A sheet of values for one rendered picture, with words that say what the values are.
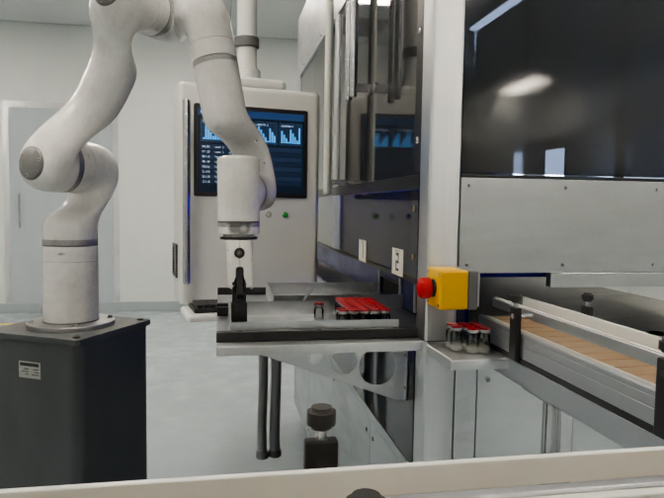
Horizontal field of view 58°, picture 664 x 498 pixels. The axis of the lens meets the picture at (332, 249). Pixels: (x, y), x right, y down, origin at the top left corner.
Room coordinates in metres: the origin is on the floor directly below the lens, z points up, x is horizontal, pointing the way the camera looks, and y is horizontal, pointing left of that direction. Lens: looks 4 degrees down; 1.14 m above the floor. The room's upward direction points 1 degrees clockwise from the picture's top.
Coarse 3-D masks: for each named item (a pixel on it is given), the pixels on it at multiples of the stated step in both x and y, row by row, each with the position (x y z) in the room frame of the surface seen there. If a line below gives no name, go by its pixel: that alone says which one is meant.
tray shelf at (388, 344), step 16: (224, 320) 1.36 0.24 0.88; (400, 320) 1.39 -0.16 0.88; (416, 320) 1.39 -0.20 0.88; (224, 352) 1.11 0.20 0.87; (240, 352) 1.11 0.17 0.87; (256, 352) 1.12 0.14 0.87; (272, 352) 1.12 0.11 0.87; (288, 352) 1.13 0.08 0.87; (304, 352) 1.13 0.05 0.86; (320, 352) 1.14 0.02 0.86; (336, 352) 1.14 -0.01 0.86; (352, 352) 1.15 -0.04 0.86
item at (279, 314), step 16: (256, 304) 1.42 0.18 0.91; (272, 304) 1.43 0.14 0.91; (288, 304) 1.43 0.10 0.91; (304, 304) 1.44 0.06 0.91; (256, 320) 1.35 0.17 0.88; (272, 320) 1.35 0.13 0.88; (288, 320) 1.36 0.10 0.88; (304, 320) 1.36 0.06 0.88; (320, 320) 1.19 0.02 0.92; (336, 320) 1.19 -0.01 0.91; (352, 320) 1.20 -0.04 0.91; (368, 320) 1.21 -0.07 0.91; (384, 320) 1.21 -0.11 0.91
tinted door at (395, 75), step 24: (384, 0) 1.55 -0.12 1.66; (408, 0) 1.35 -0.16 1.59; (384, 24) 1.54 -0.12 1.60; (408, 24) 1.35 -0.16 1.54; (384, 48) 1.54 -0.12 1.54; (408, 48) 1.34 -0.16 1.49; (384, 72) 1.53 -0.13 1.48; (408, 72) 1.34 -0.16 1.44; (384, 96) 1.53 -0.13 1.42; (408, 96) 1.33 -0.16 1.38; (384, 120) 1.52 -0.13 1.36; (408, 120) 1.33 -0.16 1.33; (384, 144) 1.52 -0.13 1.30; (408, 144) 1.33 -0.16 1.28; (384, 168) 1.51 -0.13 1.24; (408, 168) 1.32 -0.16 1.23
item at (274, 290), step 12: (276, 288) 1.77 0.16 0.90; (288, 288) 1.78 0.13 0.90; (300, 288) 1.78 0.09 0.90; (312, 288) 1.79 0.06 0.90; (324, 288) 1.80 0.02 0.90; (336, 288) 1.80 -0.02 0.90; (348, 288) 1.81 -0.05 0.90; (360, 288) 1.82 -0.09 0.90; (372, 288) 1.82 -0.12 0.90; (384, 300) 1.56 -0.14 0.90; (396, 300) 1.57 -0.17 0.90
